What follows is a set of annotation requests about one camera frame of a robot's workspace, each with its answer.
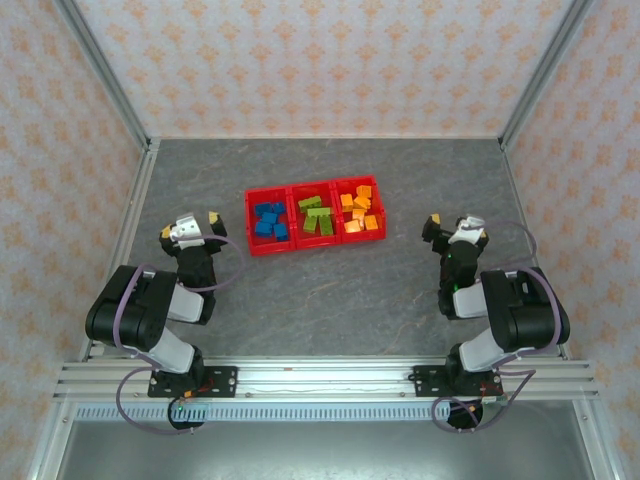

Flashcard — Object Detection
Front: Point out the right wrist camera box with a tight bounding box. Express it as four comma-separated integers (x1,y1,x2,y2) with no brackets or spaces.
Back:
447,213,487,246

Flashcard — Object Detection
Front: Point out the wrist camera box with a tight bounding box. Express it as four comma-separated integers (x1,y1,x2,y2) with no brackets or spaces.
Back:
168,211,205,247
447,213,487,246

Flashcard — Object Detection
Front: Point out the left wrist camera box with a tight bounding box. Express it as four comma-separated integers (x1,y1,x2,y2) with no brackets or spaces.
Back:
168,211,205,247

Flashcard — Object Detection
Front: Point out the aluminium table side rail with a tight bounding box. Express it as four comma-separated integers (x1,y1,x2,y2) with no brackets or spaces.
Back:
77,138,162,359
498,138,572,359

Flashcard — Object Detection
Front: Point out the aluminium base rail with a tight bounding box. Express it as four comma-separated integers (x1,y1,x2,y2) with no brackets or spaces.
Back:
53,356,600,402

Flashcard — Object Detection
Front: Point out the aluminium frame post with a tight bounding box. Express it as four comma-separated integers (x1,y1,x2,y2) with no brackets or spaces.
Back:
52,0,154,151
498,0,597,151

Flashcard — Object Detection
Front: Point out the grey slotted cable duct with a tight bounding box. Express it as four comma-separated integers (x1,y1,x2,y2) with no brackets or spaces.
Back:
73,403,507,422

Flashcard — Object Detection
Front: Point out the aluminium frame bar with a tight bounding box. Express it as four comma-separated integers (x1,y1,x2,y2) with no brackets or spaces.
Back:
573,400,626,480
27,400,77,480

